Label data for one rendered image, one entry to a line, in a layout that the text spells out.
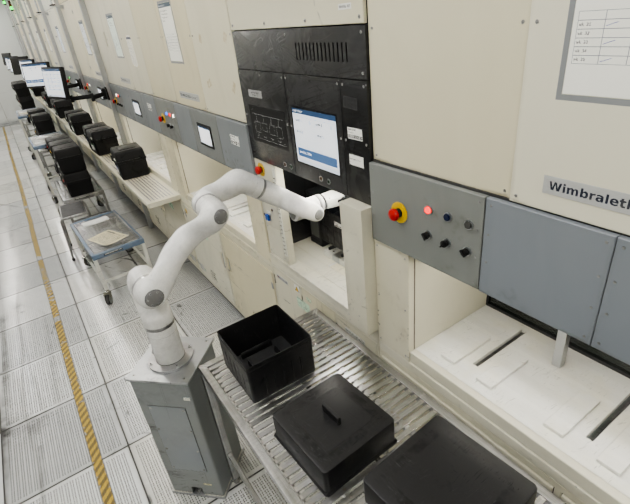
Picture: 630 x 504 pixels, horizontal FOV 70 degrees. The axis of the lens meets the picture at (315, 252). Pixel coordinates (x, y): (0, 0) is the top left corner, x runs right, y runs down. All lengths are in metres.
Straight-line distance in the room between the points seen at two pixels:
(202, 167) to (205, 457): 2.16
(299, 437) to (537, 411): 0.73
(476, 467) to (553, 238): 0.57
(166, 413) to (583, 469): 1.52
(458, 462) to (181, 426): 1.27
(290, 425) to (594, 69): 1.22
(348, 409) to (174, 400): 0.80
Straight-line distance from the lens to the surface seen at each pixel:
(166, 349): 1.96
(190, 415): 2.07
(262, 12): 1.89
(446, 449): 1.26
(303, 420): 1.53
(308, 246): 2.44
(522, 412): 1.57
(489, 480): 1.23
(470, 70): 1.17
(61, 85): 4.75
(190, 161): 3.56
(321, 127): 1.65
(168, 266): 1.79
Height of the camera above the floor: 2.01
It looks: 29 degrees down
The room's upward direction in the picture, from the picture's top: 7 degrees counter-clockwise
